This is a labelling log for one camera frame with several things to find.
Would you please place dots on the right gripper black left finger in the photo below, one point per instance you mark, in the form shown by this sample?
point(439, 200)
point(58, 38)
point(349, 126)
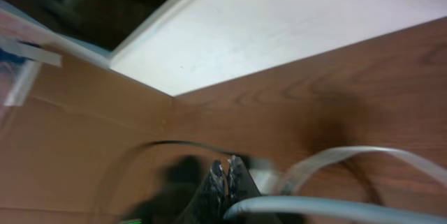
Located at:
point(209, 202)

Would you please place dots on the brown cardboard panel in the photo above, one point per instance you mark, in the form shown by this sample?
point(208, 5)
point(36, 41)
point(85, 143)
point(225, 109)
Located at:
point(77, 119)

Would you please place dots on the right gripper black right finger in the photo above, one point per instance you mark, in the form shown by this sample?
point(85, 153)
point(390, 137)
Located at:
point(241, 186)

